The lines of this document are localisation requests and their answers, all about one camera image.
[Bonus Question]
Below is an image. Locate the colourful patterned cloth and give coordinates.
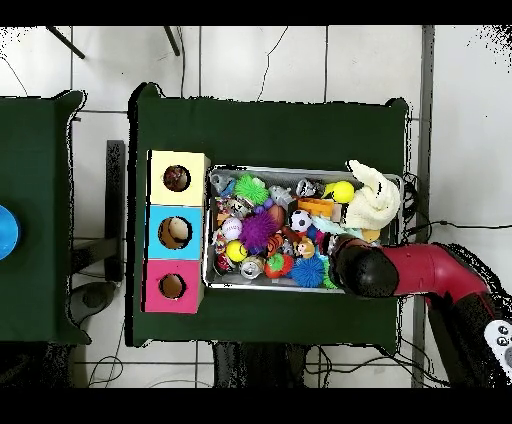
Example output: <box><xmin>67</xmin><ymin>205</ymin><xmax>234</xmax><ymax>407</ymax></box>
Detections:
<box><xmin>164</xmin><ymin>166</ymin><xmax>191</xmax><ymax>192</ymax></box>

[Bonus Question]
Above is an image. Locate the clear shallow bin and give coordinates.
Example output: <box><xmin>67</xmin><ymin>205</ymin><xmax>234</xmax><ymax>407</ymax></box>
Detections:
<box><xmin>201</xmin><ymin>165</ymin><xmax>405</xmax><ymax>297</ymax></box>

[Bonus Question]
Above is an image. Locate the purple spiky ball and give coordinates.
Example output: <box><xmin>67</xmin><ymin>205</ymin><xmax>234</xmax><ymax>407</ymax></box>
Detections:
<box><xmin>239</xmin><ymin>210</ymin><xmax>280</xmax><ymax>253</ymax></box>

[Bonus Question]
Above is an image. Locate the green spiky ball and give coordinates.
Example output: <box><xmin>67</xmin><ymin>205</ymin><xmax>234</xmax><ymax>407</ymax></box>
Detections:
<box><xmin>234</xmin><ymin>173</ymin><xmax>270</xmax><ymax>207</ymax></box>

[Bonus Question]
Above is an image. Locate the white baseball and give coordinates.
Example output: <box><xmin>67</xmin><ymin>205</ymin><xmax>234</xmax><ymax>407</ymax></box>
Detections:
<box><xmin>221</xmin><ymin>217</ymin><xmax>244</xmax><ymax>241</ymax></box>

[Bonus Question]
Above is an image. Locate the small soccer ball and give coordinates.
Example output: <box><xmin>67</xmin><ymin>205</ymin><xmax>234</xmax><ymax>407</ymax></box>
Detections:
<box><xmin>289</xmin><ymin>209</ymin><xmax>314</xmax><ymax>234</ymax></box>

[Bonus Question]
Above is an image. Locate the crushed plastic water bottle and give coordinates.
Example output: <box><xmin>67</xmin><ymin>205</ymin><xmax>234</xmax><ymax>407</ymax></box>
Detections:
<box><xmin>208</xmin><ymin>171</ymin><xmax>239</xmax><ymax>201</ymax></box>

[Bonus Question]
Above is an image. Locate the orange plastic grid block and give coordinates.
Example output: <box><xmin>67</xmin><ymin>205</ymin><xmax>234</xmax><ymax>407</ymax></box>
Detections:
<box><xmin>297</xmin><ymin>198</ymin><xmax>336</xmax><ymax>219</ymax></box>

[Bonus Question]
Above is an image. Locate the large blue spiky ball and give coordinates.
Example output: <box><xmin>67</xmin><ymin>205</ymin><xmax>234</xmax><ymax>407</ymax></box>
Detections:
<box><xmin>289</xmin><ymin>255</ymin><xmax>326</xmax><ymax>289</ymax></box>

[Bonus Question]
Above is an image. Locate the dark green table cloth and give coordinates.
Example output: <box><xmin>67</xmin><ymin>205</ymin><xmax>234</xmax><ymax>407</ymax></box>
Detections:
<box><xmin>126</xmin><ymin>81</ymin><xmax>411</xmax><ymax>355</ymax></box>

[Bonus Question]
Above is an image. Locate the plain yellow ball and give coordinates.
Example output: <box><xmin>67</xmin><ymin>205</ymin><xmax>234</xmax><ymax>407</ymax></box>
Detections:
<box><xmin>323</xmin><ymin>180</ymin><xmax>357</xmax><ymax>205</ymax></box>

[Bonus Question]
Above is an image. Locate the green fuzzy monster toy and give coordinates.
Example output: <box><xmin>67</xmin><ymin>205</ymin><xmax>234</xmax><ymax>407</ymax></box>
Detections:
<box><xmin>321</xmin><ymin>254</ymin><xmax>337</xmax><ymax>289</ymax></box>

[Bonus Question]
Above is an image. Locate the cream knitted cloth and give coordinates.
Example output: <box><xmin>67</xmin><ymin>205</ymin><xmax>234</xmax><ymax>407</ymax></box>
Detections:
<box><xmin>343</xmin><ymin>159</ymin><xmax>402</xmax><ymax>233</ymax></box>

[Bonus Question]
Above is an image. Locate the black tripod leg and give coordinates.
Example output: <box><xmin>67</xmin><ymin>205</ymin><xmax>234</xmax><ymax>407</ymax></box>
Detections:
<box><xmin>163</xmin><ymin>25</ymin><xmax>183</xmax><ymax>58</ymax></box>
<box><xmin>43</xmin><ymin>25</ymin><xmax>87</xmax><ymax>61</ymax></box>

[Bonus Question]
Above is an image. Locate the green covered side table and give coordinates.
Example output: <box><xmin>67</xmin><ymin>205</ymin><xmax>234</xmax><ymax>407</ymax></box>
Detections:
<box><xmin>0</xmin><ymin>90</ymin><xmax>89</xmax><ymax>347</ymax></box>

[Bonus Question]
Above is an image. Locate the blue round disc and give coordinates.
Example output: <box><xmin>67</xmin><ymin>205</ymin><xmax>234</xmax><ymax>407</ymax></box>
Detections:
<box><xmin>0</xmin><ymin>203</ymin><xmax>20</xmax><ymax>262</ymax></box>

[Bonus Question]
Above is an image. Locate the black cable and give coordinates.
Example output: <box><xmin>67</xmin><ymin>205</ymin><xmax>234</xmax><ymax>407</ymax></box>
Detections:
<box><xmin>402</xmin><ymin>217</ymin><xmax>512</xmax><ymax>241</ymax></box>

